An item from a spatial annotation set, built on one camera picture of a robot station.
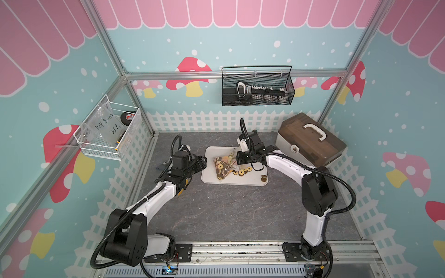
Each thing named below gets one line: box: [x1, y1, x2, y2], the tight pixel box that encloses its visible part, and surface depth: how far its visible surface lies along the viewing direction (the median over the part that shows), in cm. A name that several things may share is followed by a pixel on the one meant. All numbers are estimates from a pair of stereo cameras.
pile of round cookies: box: [229, 166, 253, 177], surface depth 100 cm
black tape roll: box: [120, 112, 136, 127], surface depth 82 cm
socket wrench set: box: [236, 81, 290, 102], surface depth 91 cm
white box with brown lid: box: [275, 112, 348, 168], surface depth 96 cm
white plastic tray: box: [201, 146, 269, 186], surface depth 99 cm
